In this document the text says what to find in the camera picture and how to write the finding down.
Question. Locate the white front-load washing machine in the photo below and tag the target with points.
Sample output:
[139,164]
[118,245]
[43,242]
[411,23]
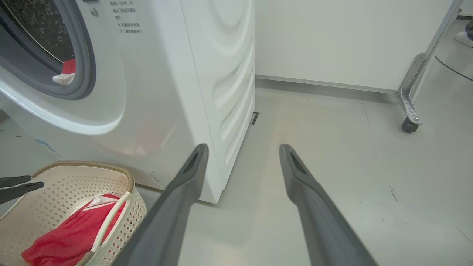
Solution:
[166,92]

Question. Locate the red garment white side stripes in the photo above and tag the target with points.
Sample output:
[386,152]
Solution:
[70,232]

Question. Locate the red garment white ribbed cuff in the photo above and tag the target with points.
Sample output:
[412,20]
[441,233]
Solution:
[66,74]

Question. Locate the white shoe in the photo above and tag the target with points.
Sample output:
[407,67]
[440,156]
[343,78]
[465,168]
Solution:
[465,38]

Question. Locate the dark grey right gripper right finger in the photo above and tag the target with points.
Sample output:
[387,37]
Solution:
[325,229]

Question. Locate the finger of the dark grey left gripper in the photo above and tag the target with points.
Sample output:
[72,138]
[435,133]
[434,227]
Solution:
[14,181]
[22,190]

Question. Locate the black caster wheel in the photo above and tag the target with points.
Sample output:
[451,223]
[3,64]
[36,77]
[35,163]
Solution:
[409,126]

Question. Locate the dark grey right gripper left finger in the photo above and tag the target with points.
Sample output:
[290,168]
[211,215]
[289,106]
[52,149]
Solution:
[166,221]

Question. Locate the grey metal stand leg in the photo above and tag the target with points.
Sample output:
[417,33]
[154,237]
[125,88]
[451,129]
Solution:
[412,85]

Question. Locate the cream perforated laundry basket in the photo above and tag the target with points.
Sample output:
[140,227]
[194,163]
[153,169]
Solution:
[66,181]

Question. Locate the white partition panel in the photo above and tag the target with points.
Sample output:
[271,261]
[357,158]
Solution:
[351,40]

